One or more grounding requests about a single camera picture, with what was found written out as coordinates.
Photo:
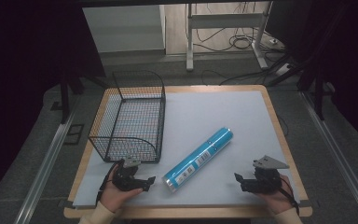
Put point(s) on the white power strip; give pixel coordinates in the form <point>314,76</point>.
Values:
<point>283,69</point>

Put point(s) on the white panel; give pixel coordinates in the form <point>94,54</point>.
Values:
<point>124,28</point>

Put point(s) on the white metal desk frame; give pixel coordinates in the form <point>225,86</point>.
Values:
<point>227,20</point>

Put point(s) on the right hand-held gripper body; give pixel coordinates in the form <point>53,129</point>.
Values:
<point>265,179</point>

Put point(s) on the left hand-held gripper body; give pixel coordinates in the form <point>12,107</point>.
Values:
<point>125,180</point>

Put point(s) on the black curtain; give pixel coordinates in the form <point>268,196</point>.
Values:
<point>348,46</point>
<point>21,77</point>

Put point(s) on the aluminium rail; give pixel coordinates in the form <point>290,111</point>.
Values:
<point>338,155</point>
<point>45,168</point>

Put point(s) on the blue cylindrical roll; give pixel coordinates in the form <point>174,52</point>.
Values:
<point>198,159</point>

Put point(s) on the person's left hand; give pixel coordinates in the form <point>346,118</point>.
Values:
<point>114,196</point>

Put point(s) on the black floor bracket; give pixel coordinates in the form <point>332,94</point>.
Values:
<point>74,134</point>

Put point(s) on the person's right hand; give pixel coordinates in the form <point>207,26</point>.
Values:
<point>276,200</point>

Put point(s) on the white table mat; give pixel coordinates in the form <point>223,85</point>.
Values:
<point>217,118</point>

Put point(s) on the black metal stand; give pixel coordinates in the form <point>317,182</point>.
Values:
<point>64,99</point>
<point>318,93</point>

